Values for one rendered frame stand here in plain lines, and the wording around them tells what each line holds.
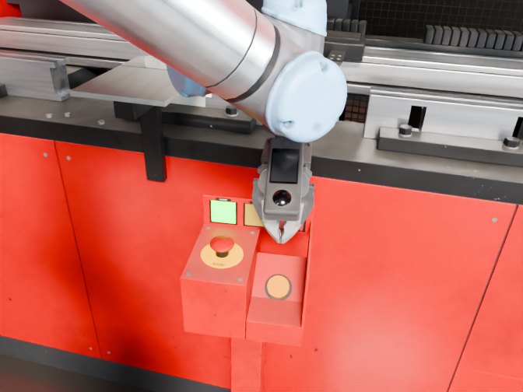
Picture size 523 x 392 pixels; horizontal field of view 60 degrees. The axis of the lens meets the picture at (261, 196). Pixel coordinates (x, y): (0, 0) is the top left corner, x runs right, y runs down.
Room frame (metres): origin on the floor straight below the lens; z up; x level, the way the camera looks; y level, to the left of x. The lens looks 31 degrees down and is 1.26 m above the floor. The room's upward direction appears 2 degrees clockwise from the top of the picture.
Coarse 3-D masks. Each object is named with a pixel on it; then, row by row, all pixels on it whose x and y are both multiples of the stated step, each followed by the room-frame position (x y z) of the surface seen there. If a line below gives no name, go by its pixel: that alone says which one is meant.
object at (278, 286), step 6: (276, 276) 0.61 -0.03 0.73; (282, 276) 0.61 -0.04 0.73; (270, 282) 0.60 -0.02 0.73; (276, 282) 0.60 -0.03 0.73; (282, 282) 0.60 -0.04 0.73; (288, 282) 0.60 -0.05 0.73; (270, 288) 0.59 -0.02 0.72; (276, 288) 0.59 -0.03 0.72; (282, 288) 0.59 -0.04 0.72; (288, 288) 0.59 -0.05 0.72; (270, 294) 0.58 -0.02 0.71; (276, 294) 0.58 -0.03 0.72; (282, 294) 0.58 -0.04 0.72
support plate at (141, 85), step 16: (128, 64) 0.96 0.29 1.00; (144, 64) 0.96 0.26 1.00; (96, 80) 0.83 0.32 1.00; (112, 80) 0.84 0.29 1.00; (128, 80) 0.84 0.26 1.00; (144, 80) 0.84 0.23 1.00; (160, 80) 0.85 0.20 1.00; (80, 96) 0.77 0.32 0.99; (96, 96) 0.76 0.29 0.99; (112, 96) 0.75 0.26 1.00; (128, 96) 0.75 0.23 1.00; (144, 96) 0.75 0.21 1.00; (160, 96) 0.75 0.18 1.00; (176, 96) 0.78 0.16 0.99
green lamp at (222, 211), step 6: (216, 204) 0.69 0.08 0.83; (222, 204) 0.69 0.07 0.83; (228, 204) 0.69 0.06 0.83; (234, 204) 0.69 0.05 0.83; (216, 210) 0.69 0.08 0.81; (222, 210) 0.69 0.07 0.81; (228, 210) 0.69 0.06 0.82; (234, 210) 0.69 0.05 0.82; (216, 216) 0.69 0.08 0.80; (222, 216) 0.69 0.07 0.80; (228, 216) 0.69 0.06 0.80; (234, 216) 0.69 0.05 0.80; (228, 222) 0.69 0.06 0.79; (234, 222) 0.69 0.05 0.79
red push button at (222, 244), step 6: (216, 240) 0.60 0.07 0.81; (222, 240) 0.60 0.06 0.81; (228, 240) 0.60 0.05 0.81; (210, 246) 0.60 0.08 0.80; (216, 246) 0.59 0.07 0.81; (222, 246) 0.59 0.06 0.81; (228, 246) 0.59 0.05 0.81; (216, 252) 0.60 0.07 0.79; (222, 252) 0.59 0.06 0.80; (228, 252) 0.60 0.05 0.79
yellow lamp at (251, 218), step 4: (248, 204) 0.68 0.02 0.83; (248, 208) 0.68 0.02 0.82; (252, 208) 0.68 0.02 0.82; (248, 212) 0.68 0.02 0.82; (252, 212) 0.68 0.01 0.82; (256, 212) 0.68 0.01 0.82; (248, 216) 0.68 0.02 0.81; (252, 216) 0.68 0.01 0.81; (256, 216) 0.68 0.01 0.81; (248, 220) 0.68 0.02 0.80; (252, 220) 0.68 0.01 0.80; (256, 220) 0.68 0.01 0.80; (260, 220) 0.68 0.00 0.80; (248, 224) 0.68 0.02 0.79; (252, 224) 0.68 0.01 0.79; (256, 224) 0.68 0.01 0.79; (260, 224) 0.68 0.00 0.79
